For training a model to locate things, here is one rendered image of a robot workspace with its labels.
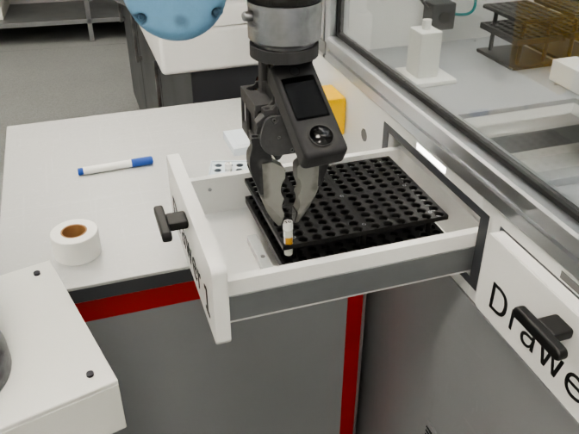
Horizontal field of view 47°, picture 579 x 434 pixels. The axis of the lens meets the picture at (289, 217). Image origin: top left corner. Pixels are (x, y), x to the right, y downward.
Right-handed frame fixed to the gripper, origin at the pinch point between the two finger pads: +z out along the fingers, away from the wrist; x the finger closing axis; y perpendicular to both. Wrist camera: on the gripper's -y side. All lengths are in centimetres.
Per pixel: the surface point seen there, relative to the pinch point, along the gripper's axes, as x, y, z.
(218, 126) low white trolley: -6, 66, 18
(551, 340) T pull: -18.1, -24.9, 2.6
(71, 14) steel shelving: 18, 404, 79
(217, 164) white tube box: -0.6, 42.9, 14.7
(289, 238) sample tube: 0.0, 0.1, 3.1
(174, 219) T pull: 12.2, 8.2, 2.8
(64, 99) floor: 30, 291, 94
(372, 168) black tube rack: -17.4, 14.6, 3.8
